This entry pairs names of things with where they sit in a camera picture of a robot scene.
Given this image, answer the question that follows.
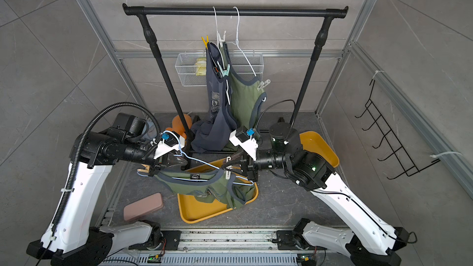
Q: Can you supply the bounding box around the light blue wire hanger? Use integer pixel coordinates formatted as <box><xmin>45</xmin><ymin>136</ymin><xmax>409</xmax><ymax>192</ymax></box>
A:
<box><xmin>137</xmin><ymin>130</ymin><xmax>256</xmax><ymax>187</ymax></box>

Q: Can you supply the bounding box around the orange clothespin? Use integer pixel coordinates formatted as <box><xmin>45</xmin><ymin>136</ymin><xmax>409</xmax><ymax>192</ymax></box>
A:
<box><xmin>137</xmin><ymin>165</ymin><xmax>153</xmax><ymax>177</ymax></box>

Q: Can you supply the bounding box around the green printed tank top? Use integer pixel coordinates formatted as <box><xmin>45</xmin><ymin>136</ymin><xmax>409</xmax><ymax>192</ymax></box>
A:
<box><xmin>152</xmin><ymin>169</ymin><xmax>256</xmax><ymax>209</ymax></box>

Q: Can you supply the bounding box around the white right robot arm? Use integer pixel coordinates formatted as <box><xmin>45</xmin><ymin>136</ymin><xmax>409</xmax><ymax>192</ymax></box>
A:
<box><xmin>227</xmin><ymin>121</ymin><xmax>411</xmax><ymax>266</ymax></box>

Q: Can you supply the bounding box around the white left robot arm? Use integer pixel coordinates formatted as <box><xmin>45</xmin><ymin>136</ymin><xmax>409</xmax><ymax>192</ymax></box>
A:
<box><xmin>26</xmin><ymin>102</ymin><xmax>185</xmax><ymax>266</ymax></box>

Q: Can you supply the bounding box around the dark grey tank top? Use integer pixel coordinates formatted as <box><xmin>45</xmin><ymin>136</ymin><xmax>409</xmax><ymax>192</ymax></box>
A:
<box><xmin>191</xmin><ymin>43</ymin><xmax>237</xmax><ymax>153</ymax></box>

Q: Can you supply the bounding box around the plain green tank top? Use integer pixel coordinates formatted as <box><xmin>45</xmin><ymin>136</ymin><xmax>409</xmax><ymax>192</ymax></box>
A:
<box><xmin>221</xmin><ymin>43</ymin><xmax>267</xmax><ymax>129</ymax></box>

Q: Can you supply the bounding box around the orange plush toy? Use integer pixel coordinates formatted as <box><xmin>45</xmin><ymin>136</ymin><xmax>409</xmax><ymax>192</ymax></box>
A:
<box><xmin>166</xmin><ymin>114</ymin><xmax>193</xmax><ymax>145</ymax></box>

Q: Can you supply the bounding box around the large yellow plastic tray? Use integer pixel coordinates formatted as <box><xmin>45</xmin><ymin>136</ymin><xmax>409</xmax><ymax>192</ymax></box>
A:
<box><xmin>177</xmin><ymin>156</ymin><xmax>259</xmax><ymax>225</ymax></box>

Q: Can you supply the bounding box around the pink rectangular case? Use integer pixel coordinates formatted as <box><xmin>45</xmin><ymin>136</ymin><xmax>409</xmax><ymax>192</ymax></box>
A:
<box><xmin>123</xmin><ymin>193</ymin><xmax>164</xmax><ymax>222</ymax></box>

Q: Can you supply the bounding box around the small yellow plastic tray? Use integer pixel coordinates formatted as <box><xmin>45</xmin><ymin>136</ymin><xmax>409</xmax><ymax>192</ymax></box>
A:
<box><xmin>299</xmin><ymin>131</ymin><xmax>340</xmax><ymax>167</ymax></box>

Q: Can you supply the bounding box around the yellow item in basket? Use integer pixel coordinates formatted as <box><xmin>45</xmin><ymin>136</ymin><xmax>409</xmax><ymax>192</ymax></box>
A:
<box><xmin>195</xmin><ymin>57</ymin><xmax>207</xmax><ymax>76</ymax></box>

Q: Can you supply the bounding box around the black clothes rack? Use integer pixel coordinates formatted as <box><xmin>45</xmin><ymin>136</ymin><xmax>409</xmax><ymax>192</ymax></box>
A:
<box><xmin>122</xmin><ymin>2</ymin><xmax>349</xmax><ymax>171</ymax></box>

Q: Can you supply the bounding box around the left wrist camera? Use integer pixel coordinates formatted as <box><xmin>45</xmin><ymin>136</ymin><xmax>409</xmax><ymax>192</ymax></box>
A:
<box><xmin>153</xmin><ymin>131</ymin><xmax>186</xmax><ymax>160</ymax></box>

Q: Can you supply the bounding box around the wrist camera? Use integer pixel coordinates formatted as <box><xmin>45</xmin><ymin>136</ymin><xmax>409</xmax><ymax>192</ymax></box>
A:
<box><xmin>229</xmin><ymin>126</ymin><xmax>259</xmax><ymax>161</ymax></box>
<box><xmin>153</xmin><ymin>131</ymin><xmax>186</xmax><ymax>160</ymax></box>

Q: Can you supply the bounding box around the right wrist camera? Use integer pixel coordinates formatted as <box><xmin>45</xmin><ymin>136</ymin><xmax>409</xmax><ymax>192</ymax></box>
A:
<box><xmin>229</xmin><ymin>126</ymin><xmax>259</xmax><ymax>161</ymax></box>

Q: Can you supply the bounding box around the metal base rail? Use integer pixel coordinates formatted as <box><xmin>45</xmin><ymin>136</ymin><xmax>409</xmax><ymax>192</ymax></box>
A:
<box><xmin>102</xmin><ymin>228</ymin><xmax>352</xmax><ymax>266</ymax></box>

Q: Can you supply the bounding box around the white wire basket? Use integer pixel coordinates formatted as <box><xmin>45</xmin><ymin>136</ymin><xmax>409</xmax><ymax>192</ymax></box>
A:
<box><xmin>175</xmin><ymin>51</ymin><xmax>264</xmax><ymax>87</ymax></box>

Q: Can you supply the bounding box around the white wire hanger right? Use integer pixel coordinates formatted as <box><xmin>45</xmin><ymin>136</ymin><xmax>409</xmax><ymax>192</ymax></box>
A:
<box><xmin>226</xmin><ymin>6</ymin><xmax>256</xmax><ymax>78</ymax></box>

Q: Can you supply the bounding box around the black wire wall rack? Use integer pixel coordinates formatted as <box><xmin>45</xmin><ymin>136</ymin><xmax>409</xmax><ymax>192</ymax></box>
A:
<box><xmin>355</xmin><ymin>80</ymin><xmax>440</xmax><ymax>181</ymax></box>

